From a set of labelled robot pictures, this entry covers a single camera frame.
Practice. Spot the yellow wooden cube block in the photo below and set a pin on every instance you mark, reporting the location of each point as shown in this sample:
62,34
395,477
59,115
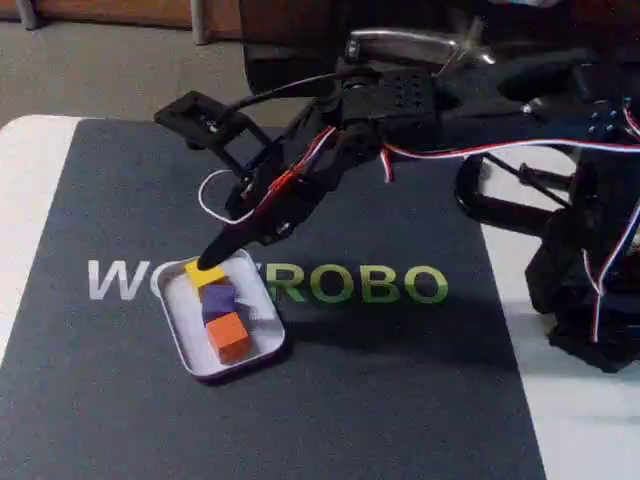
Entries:
202,275

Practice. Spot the white metal tray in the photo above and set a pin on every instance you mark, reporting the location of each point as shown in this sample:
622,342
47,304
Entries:
185,330

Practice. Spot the purple wooden cube block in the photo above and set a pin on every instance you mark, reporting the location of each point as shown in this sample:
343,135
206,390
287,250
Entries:
218,300

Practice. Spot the orange wooden cube block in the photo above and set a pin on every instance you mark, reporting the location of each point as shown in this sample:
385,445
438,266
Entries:
227,337

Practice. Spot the silver chair base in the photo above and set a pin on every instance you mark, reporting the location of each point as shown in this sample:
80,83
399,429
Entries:
400,42

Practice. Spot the black table clamp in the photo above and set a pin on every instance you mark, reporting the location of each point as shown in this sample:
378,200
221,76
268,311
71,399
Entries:
470,192

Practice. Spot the dark mat with WOWROBO print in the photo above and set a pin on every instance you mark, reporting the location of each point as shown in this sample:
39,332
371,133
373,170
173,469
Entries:
350,375

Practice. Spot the grey metal leg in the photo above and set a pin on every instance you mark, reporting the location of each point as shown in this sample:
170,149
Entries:
26,12
200,22

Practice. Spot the black camera mount box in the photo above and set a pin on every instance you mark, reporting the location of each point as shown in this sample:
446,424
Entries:
200,117

